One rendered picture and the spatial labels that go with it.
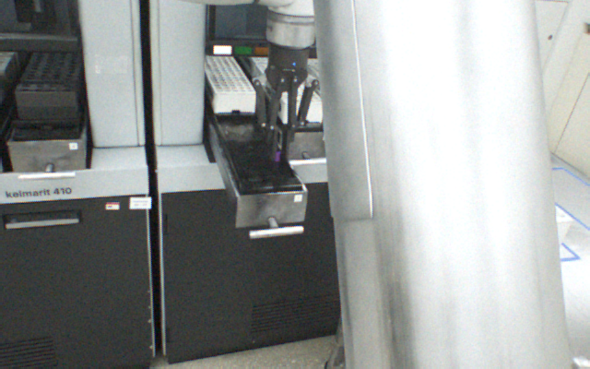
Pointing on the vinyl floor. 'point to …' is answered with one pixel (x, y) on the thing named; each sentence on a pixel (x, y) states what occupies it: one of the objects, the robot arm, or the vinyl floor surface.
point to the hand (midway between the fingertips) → (278, 142)
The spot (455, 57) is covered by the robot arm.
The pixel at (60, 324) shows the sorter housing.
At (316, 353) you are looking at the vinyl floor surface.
